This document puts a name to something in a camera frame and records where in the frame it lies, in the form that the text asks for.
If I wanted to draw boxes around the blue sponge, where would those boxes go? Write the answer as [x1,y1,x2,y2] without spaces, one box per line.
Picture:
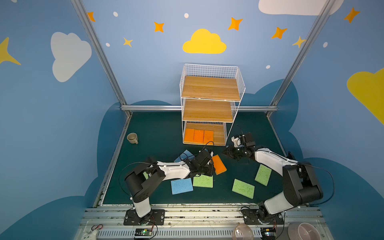
[174,150,195,163]
[171,179,194,195]

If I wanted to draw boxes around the orange sponge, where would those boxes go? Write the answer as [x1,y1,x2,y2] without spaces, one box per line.
[203,130,214,145]
[184,128,195,144]
[194,129,205,144]
[212,155,227,175]

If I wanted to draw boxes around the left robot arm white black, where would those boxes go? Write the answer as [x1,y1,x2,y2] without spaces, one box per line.
[124,148,215,218]

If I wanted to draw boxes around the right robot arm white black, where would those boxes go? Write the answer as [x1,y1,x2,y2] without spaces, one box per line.
[223,133,324,221]

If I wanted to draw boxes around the green sponge front centre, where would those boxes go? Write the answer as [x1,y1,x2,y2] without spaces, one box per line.
[193,175,214,188]

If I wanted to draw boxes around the green sponge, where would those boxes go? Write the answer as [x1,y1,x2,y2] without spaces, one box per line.
[232,179,255,199]
[255,164,272,186]
[143,172,150,180]
[193,175,214,188]

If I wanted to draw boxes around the blue sponge front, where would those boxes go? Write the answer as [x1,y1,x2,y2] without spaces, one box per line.
[171,179,194,195]

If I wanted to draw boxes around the green sponge far right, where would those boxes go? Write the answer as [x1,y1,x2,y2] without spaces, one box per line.
[255,164,272,186]

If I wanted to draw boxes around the green sponge front right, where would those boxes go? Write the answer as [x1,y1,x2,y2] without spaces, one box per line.
[232,179,255,199]

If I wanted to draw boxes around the green sponge far left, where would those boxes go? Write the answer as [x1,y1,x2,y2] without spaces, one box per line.
[143,172,150,180]

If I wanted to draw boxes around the beige ceramic mug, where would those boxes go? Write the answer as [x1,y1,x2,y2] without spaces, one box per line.
[127,133,139,145]

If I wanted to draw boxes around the clear plastic bowl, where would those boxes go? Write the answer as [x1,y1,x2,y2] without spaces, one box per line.
[232,224,254,240]

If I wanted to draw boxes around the pink bowl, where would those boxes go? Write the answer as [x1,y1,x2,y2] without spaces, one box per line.
[288,223,321,240]

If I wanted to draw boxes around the white wire three-tier shelf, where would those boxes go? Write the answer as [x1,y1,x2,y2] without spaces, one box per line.
[180,64,246,146]

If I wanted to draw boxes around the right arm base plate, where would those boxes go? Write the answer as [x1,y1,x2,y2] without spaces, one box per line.
[240,207,284,225]

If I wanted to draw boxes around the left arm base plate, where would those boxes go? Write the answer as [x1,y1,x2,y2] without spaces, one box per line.
[123,209,165,226]

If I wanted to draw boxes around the aluminium frame rail back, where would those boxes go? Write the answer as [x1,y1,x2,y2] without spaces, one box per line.
[121,105,278,112]

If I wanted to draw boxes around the aluminium frame post right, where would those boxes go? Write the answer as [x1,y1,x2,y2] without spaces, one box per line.
[266,0,336,119]

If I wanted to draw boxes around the aluminium frame post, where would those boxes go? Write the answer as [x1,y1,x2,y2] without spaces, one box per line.
[266,0,336,119]
[71,0,127,107]

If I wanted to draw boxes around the aluminium frame post left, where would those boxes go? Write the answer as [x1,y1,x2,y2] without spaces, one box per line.
[71,0,127,107]

